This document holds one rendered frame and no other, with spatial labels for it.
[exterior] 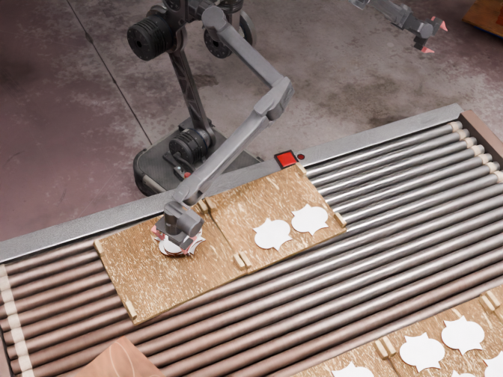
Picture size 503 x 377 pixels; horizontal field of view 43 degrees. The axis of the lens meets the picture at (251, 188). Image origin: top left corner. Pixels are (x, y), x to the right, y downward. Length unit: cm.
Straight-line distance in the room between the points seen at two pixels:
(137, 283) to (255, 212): 50
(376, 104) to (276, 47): 83
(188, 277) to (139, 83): 226
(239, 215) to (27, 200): 163
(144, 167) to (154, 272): 129
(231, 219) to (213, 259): 18
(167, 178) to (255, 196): 104
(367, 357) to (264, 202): 67
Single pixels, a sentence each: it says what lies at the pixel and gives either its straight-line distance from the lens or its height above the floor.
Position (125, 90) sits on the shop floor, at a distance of 417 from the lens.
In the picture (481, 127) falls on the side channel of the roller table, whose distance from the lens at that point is 284.
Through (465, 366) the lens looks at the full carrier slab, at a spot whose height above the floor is 94.
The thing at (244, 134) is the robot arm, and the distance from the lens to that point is 200.
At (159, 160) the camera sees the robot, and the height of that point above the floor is 24.
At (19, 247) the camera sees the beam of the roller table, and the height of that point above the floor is 92.
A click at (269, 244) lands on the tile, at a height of 94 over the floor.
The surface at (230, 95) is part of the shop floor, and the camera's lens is 413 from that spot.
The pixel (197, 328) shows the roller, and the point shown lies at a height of 92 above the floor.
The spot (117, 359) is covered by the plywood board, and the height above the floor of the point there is 104.
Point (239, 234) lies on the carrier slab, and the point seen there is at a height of 94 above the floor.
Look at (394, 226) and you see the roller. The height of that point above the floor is 92.
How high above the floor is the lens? 277
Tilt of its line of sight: 50 degrees down
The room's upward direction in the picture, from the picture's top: 6 degrees clockwise
